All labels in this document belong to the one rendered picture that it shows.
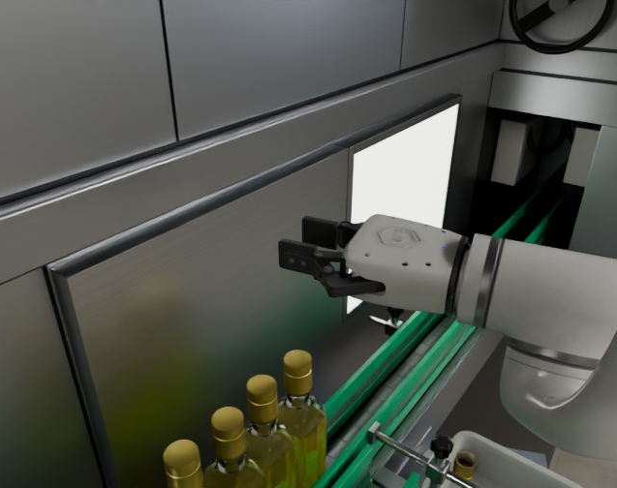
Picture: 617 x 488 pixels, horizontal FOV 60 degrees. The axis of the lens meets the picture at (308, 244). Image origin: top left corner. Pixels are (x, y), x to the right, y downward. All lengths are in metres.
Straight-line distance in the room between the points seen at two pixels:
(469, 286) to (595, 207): 1.00
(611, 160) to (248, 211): 0.96
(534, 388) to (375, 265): 0.16
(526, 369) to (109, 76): 0.45
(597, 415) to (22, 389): 0.50
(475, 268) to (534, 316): 0.06
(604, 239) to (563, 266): 1.00
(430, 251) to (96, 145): 0.33
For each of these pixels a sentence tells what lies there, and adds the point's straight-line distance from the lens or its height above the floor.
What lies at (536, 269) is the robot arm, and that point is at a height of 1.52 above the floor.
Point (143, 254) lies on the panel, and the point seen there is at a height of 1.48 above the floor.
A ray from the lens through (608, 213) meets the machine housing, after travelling 1.46.
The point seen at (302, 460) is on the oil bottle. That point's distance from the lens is 0.72.
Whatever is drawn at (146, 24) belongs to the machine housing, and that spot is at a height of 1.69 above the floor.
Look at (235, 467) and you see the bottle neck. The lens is 0.62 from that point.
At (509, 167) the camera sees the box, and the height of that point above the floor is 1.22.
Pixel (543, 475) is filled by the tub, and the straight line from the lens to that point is 1.02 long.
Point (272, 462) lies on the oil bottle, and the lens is 0.66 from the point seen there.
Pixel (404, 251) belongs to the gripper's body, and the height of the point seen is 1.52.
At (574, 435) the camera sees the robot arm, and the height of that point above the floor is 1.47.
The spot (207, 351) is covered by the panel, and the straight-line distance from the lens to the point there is 0.72.
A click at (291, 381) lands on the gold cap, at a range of 0.65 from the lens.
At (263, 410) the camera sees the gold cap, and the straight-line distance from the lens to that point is 0.62.
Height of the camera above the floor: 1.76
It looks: 29 degrees down
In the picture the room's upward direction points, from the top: straight up
